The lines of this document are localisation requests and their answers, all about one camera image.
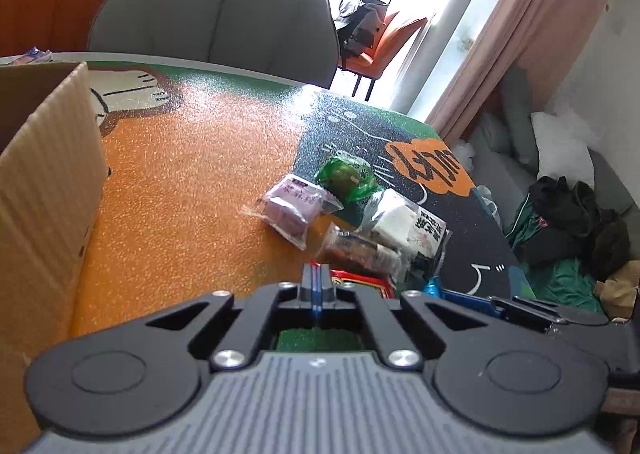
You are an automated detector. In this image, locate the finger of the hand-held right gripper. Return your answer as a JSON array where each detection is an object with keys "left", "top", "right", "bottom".
[{"left": 440, "top": 289, "right": 609, "bottom": 336}]

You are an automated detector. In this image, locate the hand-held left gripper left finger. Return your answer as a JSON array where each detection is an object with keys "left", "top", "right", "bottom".
[{"left": 145, "top": 263, "right": 317, "bottom": 371}]

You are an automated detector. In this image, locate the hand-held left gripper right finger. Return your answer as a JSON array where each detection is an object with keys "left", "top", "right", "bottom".
[{"left": 316, "top": 263, "right": 495, "bottom": 371}]

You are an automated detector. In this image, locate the red snack packet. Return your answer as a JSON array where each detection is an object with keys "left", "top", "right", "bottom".
[{"left": 329, "top": 270, "right": 398, "bottom": 301}]

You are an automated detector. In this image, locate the brown cardboard box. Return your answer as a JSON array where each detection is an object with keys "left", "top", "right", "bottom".
[{"left": 0, "top": 61, "right": 110, "bottom": 454}]

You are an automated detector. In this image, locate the clear packet with brown snack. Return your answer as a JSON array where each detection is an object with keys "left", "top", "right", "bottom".
[{"left": 316, "top": 223, "right": 408, "bottom": 280}]

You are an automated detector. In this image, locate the brown paper bag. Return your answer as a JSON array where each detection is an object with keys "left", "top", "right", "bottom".
[{"left": 594, "top": 260, "right": 640, "bottom": 319}]

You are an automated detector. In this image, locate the green cloth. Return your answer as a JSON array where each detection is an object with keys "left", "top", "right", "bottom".
[{"left": 504, "top": 199, "right": 608, "bottom": 315}]

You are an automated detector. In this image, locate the clear packet with purple pastry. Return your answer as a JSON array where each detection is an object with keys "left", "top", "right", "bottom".
[{"left": 241, "top": 174, "right": 345, "bottom": 251}]

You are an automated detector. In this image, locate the white and black snack packet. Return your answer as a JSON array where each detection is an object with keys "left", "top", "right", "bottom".
[{"left": 360, "top": 189, "right": 453, "bottom": 282}]

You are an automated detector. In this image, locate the crumpled white plastic bag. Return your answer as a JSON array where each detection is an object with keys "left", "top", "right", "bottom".
[{"left": 472, "top": 184, "right": 503, "bottom": 230}]

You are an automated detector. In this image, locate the green snack packet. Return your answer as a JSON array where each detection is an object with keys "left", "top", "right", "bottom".
[{"left": 314, "top": 150, "right": 380, "bottom": 205}]

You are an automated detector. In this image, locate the pile of dark clothes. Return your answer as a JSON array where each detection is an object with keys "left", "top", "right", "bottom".
[{"left": 515, "top": 176, "right": 631, "bottom": 280}]

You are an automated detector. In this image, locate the grey sofa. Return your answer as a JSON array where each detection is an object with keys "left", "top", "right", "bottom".
[{"left": 467, "top": 66, "right": 640, "bottom": 305}]

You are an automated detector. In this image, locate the colourful printed table mat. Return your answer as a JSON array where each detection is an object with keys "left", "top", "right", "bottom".
[{"left": 45, "top": 56, "right": 537, "bottom": 340}]

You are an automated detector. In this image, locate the white pillow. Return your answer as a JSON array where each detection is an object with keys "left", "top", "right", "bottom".
[{"left": 530, "top": 111, "right": 597, "bottom": 190}]

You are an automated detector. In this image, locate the orange dining chair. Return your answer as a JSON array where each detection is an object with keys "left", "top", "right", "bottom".
[{"left": 345, "top": 10, "right": 430, "bottom": 102}]

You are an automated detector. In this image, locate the black backpack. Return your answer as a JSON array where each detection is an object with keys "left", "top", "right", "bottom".
[{"left": 336, "top": 0, "right": 390, "bottom": 57}]

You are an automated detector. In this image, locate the pink curtain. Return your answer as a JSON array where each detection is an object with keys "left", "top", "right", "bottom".
[{"left": 425, "top": 0, "right": 626, "bottom": 145}]

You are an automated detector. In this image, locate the grey upholstered chair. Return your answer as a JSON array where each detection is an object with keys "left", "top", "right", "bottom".
[{"left": 87, "top": 0, "right": 341, "bottom": 90}]

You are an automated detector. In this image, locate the purple and white snack packet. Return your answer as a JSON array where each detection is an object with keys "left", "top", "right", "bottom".
[{"left": 12, "top": 47, "right": 53, "bottom": 66}]

